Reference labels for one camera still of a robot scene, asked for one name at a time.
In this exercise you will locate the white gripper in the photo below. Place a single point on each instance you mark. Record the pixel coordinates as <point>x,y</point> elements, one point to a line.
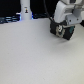
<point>69,12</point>

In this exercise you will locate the black kcup holder box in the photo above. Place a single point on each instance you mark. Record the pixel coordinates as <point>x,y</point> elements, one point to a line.
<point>62,32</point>

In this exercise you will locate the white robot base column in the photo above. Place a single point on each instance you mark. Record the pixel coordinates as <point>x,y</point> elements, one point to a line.
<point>26,13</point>

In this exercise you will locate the dark equipment with blue lights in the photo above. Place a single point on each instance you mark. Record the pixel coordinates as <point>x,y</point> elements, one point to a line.
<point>9,19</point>

